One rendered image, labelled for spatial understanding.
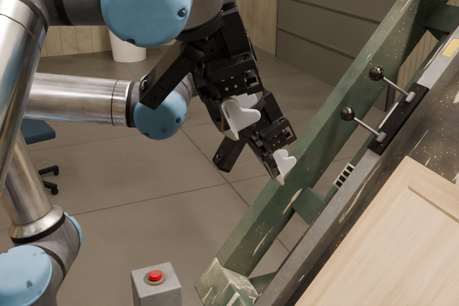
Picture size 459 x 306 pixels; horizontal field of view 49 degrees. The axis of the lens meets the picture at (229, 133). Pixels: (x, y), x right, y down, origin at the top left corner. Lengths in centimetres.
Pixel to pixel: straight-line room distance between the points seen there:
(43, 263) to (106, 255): 216
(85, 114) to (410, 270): 74
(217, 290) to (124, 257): 167
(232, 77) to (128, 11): 23
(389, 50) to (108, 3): 116
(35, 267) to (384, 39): 106
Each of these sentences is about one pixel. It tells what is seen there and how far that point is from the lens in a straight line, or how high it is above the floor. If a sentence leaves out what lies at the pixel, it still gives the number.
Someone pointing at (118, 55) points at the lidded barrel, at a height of 9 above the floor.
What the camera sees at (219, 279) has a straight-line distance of 153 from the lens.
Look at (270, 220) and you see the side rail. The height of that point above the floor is 104.
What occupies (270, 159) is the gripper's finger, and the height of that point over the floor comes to 143.
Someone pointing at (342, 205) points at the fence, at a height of 120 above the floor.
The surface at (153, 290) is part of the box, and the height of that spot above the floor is 93.
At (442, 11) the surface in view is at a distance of 156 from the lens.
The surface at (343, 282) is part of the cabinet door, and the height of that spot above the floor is 108.
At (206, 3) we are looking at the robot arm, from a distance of 57.
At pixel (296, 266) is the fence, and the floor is 105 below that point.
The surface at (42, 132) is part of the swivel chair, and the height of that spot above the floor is 49.
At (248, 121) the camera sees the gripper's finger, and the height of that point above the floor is 161.
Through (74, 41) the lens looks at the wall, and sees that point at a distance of 790.
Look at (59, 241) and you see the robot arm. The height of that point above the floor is 125.
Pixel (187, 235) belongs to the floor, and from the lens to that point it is 328.
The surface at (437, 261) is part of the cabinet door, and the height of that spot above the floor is 122.
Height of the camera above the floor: 186
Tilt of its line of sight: 23 degrees down
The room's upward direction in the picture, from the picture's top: straight up
